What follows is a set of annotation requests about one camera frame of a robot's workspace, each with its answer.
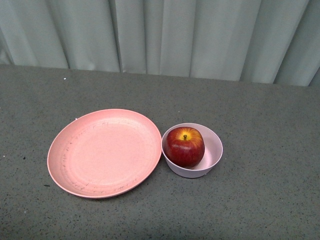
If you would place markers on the red apple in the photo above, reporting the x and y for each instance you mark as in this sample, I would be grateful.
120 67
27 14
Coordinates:
184 146

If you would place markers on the pink plastic plate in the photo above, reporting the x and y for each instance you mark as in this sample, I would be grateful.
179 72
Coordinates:
104 153

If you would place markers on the light pink plastic bowl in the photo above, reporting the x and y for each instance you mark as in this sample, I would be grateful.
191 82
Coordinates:
212 155

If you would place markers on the grey pleated curtain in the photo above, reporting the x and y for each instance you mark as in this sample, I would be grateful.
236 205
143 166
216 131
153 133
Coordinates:
259 41

